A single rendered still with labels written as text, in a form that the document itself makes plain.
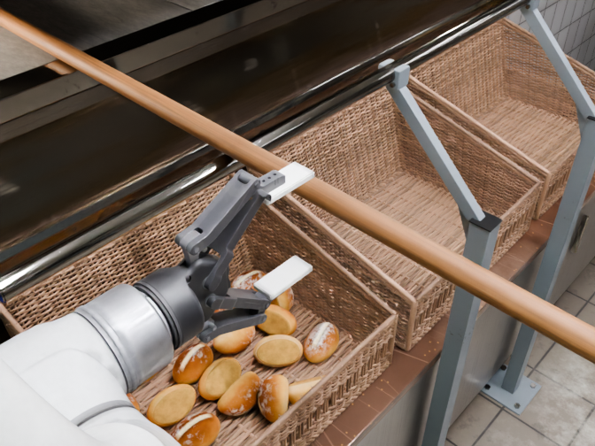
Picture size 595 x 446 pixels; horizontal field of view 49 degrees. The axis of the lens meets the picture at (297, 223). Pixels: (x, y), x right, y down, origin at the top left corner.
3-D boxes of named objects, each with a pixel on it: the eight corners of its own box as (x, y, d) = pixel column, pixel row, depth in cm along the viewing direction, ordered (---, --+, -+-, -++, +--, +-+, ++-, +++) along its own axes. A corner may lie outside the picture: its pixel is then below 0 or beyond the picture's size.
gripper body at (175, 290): (119, 268, 62) (196, 224, 67) (134, 329, 67) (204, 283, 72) (168, 309, 57) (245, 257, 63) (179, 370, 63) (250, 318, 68)
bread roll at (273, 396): (282, 387, 130) (255, 382, 129) (290, 367, 125) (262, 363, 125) (281, 432, 122) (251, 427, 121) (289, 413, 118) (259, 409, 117)
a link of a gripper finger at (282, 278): (271, 296, 74) (271, 301, 74) (312, 265, 77) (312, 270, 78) (252, 283, 75) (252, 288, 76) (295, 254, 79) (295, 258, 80)
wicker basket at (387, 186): (245, 253, 162) (239, 160, 144) (381, 159, 194) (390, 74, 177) (408, 357, 137) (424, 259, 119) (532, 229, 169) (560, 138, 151)
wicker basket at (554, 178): (388, 154, 196) (397, 70, 179) (484, 89, 228) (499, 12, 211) (537, 224, 171) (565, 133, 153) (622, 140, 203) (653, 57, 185)
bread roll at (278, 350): (304, 366, 131) (302, 361, 136) (302, 334, 131) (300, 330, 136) (254, 370, 130) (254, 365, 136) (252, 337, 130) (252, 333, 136)
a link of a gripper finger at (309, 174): (247, 194, 67) (247, 188, 67) (294, 166, 71) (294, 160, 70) (267, 206, 65) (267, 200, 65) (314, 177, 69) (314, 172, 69)
